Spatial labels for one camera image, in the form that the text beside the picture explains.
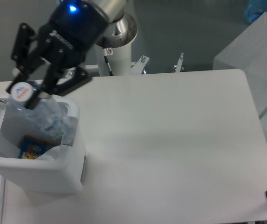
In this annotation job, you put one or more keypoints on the white trash can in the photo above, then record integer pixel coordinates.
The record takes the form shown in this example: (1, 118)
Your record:
(34, 160)

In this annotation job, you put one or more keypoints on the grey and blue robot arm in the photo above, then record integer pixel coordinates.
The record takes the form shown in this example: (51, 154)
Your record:
(115, 11)

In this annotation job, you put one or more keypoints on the white mounting bracket frame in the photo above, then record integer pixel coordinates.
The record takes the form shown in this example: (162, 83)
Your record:
(136, 67)

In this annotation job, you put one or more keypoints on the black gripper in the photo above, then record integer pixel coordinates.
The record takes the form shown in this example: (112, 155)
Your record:
(63, 43)

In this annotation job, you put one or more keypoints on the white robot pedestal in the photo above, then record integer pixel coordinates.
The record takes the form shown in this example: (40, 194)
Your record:
(119, 60)

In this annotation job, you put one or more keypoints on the blue snack packet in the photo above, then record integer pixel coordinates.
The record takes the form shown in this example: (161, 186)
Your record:
(33, 147)

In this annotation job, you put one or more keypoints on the clear plastic water bottle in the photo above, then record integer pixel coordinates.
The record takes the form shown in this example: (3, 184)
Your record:
(47, 116)

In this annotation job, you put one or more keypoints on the translucent white storage box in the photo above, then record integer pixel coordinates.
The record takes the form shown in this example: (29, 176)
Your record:
(248, 52)

